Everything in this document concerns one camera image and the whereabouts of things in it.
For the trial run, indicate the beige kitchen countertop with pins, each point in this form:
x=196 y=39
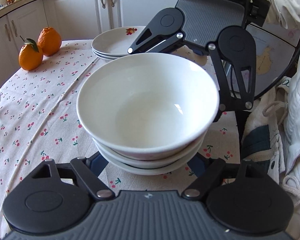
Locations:
x=15 y=6

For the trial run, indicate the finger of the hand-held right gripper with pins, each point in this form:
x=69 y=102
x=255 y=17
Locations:
x=240 y=97
x=137 y=45

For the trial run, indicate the white fruit-print plate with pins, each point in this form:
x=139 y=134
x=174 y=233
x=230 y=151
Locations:
x=103 y=54
x=110 y=58
x=112 y=42

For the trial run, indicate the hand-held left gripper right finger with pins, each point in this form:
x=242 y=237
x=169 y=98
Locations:
x=198 y=165

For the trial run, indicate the bumpy orange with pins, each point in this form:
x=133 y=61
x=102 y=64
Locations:
x=50 y=42

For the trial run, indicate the white floral bowl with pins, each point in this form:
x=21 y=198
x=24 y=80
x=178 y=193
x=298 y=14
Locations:
x=145 y=105
x=165 y=162
x=150 y=172

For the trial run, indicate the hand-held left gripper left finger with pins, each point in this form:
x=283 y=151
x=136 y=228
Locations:
x=98 y=164

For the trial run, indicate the white map-print panel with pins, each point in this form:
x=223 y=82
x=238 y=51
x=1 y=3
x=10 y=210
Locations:
x=270 y=55

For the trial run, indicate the orange with leaf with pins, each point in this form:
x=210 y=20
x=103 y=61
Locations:
x=30 y=60

